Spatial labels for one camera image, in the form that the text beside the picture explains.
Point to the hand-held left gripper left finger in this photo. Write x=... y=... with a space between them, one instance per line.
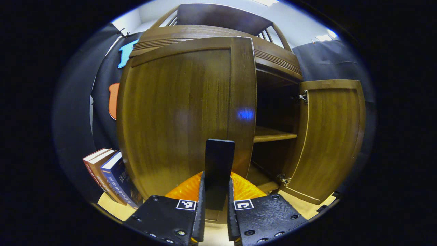
x=200 y=205

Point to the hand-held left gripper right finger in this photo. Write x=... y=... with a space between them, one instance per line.
x=231 y=212

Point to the wooden shoe cabinet door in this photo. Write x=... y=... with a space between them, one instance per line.
x=177 y=112
x=327 y=136

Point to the wooden double-door shoe cabinet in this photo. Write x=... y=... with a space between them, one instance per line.
x=280 y=61

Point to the metal door hinge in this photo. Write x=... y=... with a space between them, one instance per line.
x=283 y=179
x=301 y=97

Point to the wooden inner cabinet shelf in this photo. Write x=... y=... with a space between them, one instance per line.
x=269 y=135

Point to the blue book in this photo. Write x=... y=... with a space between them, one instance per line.
x=119 y=181

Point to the brown book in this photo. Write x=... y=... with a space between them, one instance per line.
x=100 y=174

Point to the black backdrop cloth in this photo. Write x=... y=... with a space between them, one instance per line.
x=73 y=112

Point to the small ceiling light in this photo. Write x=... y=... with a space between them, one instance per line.
x=324 y=36

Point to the large ceiling light panel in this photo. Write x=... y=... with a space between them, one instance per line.
x=266 y=2

